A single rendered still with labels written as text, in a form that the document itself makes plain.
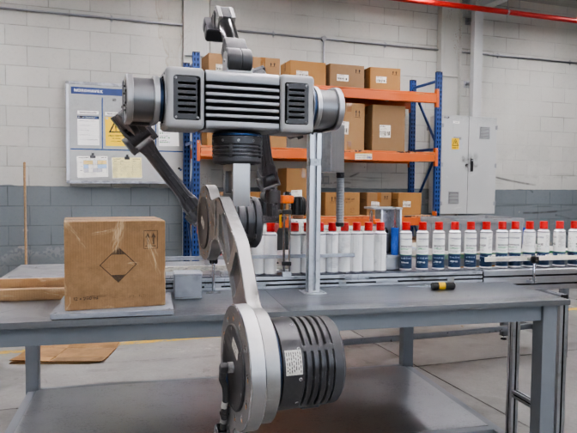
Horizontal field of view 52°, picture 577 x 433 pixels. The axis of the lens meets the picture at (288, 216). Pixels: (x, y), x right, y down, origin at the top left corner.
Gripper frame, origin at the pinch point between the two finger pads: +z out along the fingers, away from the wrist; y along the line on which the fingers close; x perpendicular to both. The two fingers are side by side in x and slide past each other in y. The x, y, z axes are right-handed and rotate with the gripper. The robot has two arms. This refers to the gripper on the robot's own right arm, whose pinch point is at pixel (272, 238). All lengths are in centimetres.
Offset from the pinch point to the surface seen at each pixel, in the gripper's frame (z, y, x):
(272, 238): -0.8, 2.1, 9.0
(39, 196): -8, 151, -415
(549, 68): -190, -486, -471
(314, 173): -26.1, -10.6, 22.0
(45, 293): 17, 84, 18
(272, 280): 15.5, 2.3, 10.9
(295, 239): -0.4, -7.4, 8.5
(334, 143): -37.5, -18.1, 22.1
